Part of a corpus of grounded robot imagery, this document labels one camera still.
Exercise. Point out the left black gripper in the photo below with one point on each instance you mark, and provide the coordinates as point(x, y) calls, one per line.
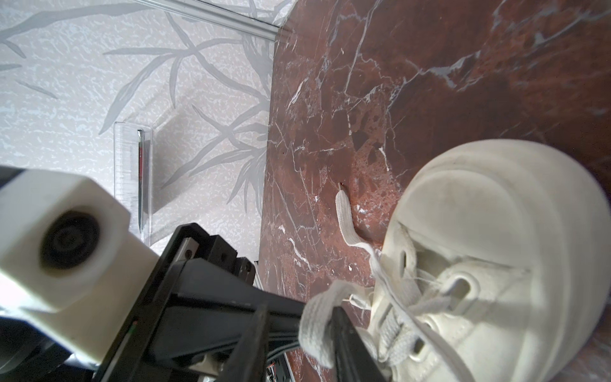
point(191, 307)

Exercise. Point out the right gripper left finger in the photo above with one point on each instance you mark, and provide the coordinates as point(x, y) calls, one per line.
point(248, 360)

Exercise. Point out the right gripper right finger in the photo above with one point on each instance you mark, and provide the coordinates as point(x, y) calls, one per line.
point(353, 363)

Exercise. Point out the white shoelace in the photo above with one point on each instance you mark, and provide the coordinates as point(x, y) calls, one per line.
point(400, 328)

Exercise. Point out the cream white sneaker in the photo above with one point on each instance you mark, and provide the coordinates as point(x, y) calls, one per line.
point(517, 235)

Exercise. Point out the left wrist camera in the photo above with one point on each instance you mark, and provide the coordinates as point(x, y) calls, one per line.
point(70, 265)

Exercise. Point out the clear plastic wall bin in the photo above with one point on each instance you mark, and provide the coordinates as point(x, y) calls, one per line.
point(133, 176)

